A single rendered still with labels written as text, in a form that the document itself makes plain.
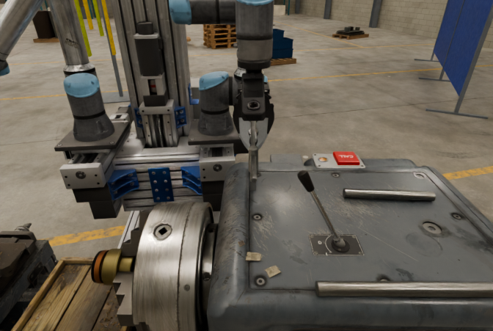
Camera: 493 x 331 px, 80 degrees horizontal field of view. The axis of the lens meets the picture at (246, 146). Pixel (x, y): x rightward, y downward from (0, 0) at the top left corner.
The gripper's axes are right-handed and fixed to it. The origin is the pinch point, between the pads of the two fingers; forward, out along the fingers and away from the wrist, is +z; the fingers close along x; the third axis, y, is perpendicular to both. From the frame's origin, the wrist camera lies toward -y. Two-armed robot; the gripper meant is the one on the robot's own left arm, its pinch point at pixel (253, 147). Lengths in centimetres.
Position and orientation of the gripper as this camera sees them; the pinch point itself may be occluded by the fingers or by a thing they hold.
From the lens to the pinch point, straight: 69.4
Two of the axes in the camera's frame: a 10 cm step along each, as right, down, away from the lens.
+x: -10.0, 0.0, 0.1
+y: 0.1, -4.7, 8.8
